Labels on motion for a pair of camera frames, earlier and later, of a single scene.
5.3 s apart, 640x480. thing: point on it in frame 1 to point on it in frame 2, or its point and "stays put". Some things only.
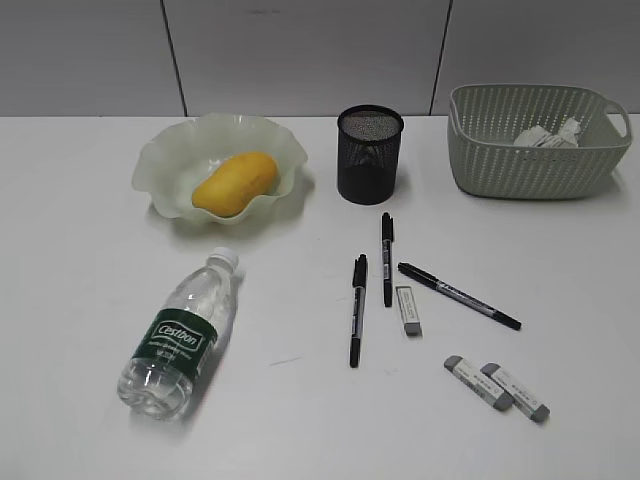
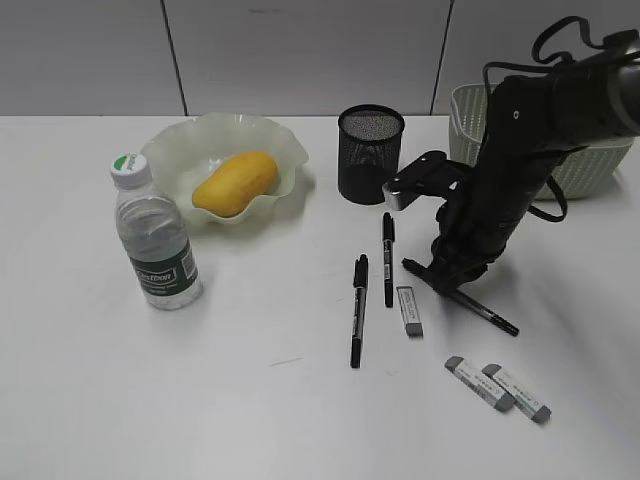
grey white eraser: (409, 310) stays put
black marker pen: (387, 238) stays put
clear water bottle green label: (159, 375) to (155, 232)
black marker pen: (358, 285) stays put
